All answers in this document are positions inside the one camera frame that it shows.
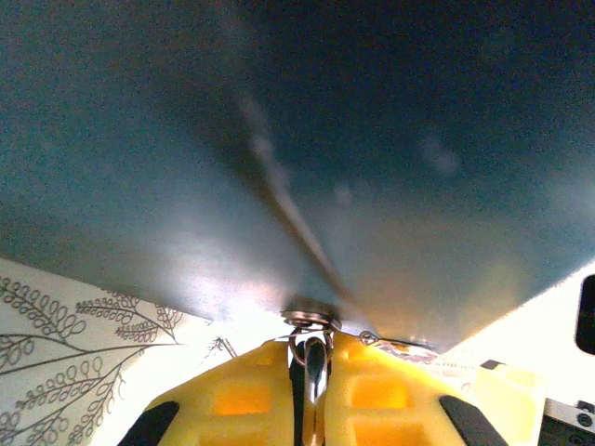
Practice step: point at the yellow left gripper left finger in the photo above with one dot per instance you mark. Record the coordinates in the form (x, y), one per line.
(232, 399)

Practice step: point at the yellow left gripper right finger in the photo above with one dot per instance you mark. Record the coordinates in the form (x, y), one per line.
(386, 404)

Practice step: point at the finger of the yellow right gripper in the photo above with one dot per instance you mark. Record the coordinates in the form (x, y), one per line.
(511, 395)

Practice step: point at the floral patterned tablecloth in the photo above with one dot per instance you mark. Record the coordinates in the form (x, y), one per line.
(70, 348)

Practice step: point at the teal painted tin box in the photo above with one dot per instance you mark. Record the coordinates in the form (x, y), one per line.
(297, 139)

